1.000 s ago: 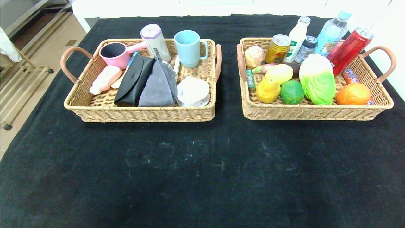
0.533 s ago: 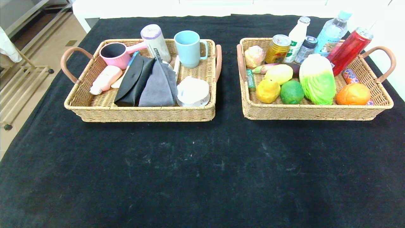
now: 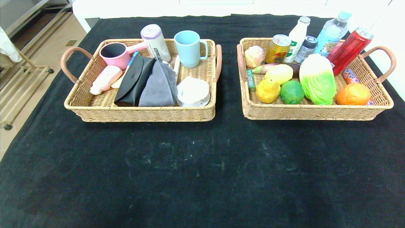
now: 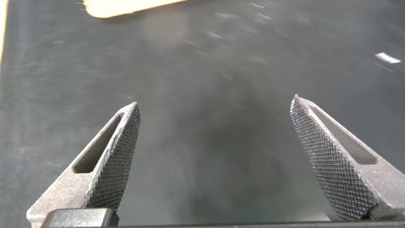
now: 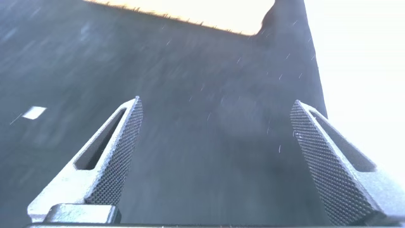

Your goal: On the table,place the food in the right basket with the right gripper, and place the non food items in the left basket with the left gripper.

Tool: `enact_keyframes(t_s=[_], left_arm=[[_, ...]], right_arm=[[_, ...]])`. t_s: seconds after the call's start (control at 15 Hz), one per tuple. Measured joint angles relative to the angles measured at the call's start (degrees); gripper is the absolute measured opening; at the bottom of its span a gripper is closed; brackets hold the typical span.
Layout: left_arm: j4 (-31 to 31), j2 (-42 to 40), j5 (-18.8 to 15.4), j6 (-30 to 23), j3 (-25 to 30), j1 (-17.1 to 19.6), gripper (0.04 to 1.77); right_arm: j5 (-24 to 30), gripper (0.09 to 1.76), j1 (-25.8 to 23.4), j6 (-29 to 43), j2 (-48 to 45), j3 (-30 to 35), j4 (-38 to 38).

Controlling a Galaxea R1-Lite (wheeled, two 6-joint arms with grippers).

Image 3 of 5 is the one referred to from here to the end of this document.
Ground white plate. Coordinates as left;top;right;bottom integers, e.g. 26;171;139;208
176;76;211;107

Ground grey towel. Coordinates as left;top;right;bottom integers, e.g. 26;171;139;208
139;57;178;107

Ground yellow pear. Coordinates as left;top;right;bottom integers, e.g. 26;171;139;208
256;79;281;104

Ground black glasses case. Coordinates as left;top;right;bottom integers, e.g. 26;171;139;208
114;55;156;107

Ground yellow lemon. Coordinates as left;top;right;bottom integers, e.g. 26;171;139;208
265;64;294;85

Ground green white napa cabbage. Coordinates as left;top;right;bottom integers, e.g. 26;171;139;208
299;53;337;105

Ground small green candy pack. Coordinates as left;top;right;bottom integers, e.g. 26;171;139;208
246;70;256;93

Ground black tablecloth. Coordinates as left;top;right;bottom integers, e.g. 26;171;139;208
0;14;405;228

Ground teal mug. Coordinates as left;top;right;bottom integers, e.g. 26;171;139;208
174;31;209;69

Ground purple eggplant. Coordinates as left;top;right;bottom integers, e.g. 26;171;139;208
252;63;300;79

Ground beige tumbler purple lid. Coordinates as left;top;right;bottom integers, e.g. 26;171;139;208
140;24;171;64

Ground green lime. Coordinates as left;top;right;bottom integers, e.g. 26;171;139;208
280;80;305;105

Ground gold drink can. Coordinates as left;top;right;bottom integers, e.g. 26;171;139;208
265;35;291;65

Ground pink lotion bottle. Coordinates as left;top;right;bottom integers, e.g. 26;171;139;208
89;66;123;95

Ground small blue lid bottle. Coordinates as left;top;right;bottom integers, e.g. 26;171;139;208
294;36;318;65

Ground white milk bottle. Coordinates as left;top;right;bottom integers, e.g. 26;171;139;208
283;16;311;64

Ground pink snack packet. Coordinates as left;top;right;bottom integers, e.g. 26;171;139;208
329;42;344;57

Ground orange fruit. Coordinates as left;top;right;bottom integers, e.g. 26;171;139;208
335;83;371;106

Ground clear water bottle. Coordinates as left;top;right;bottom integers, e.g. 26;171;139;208
312;9;353;60

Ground orange blue candy roll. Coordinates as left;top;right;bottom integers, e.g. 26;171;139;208
341;69;374;106

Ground white table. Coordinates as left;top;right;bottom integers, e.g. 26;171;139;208
72;0;336;34

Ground red drink can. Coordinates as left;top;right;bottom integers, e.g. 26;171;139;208
327;27;374;76

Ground gold metal rack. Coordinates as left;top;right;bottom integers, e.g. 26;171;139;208
0;44;54;131

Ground beige framed wooden bench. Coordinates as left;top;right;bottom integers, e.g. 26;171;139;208
0;0;74;51

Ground white hanging cloth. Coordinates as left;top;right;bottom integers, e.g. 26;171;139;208
0;27;14;63

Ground wicker basket brown handles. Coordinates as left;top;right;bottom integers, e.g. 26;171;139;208
61;39;222;123
236;37;396;121

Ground yellow spoon blue handle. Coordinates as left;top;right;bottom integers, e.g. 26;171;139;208
110;51;140;89

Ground pink cup with handle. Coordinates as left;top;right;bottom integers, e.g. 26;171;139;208
99;42;147;70

